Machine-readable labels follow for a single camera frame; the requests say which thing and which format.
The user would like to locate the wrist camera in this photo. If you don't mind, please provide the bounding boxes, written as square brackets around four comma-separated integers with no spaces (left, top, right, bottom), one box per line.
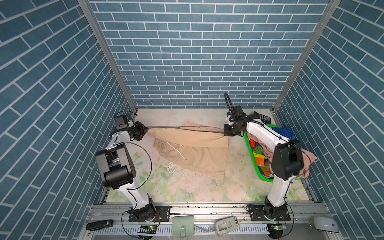
[229,106,247,123]
[114,115,134,132]

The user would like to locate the green plastic basket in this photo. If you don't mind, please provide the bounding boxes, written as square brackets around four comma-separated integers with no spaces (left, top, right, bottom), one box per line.
[245,121,304,183]

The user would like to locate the light green wallet pouch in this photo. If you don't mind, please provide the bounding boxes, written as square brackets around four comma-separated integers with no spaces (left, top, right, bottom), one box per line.
[172,215,195,238]

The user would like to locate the black remote control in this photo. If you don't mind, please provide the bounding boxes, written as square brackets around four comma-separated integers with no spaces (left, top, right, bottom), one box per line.
[86,220,114,231]

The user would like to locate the right circuit board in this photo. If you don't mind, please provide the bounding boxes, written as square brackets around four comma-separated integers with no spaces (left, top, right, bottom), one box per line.
[267,224,284,240]

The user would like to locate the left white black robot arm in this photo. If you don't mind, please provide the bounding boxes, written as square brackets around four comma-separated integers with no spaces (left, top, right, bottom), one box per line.
[96,122,157,222]

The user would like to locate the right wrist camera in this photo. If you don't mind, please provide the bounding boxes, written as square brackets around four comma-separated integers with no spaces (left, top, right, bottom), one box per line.
[229,106,247,123]

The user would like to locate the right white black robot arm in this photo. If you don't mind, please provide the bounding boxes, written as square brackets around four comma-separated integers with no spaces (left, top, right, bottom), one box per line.
[224,117,304,220]

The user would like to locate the beige drawstring shorts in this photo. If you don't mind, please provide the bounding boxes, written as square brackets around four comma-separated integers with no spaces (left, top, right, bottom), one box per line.
[148,126,229,178]

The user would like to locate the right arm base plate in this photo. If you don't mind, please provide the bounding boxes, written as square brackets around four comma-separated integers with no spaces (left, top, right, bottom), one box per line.
[245,204,291,222]

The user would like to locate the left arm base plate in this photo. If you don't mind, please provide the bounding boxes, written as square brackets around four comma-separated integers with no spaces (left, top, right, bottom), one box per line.
[129,205,171,223]

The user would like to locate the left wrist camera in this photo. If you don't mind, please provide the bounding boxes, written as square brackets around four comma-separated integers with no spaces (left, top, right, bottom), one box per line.
[114,115,134,132]

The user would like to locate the pink shorts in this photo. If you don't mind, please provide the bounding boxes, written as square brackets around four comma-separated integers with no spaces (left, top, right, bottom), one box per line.
[248,134,317,178]

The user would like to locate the left circuit board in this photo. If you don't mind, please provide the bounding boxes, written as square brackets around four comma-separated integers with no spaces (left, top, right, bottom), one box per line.
[137,226,157,240]

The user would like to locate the white computer mouse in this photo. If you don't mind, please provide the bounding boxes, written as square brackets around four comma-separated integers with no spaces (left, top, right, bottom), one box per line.
[309,216,340,233]

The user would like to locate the grey stapler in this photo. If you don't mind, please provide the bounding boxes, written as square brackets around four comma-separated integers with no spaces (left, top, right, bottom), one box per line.
[214,216,240,236]

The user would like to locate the colourful patterned shorts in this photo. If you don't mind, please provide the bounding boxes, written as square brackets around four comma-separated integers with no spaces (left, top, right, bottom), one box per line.
[248,138,273,180]

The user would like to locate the circuit board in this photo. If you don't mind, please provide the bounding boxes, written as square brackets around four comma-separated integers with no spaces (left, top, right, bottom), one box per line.
[137,226,157,240]
[267,224,284,240]

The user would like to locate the black calculator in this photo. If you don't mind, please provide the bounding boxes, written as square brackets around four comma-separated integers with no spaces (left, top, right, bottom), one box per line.
[254,111,272,125]

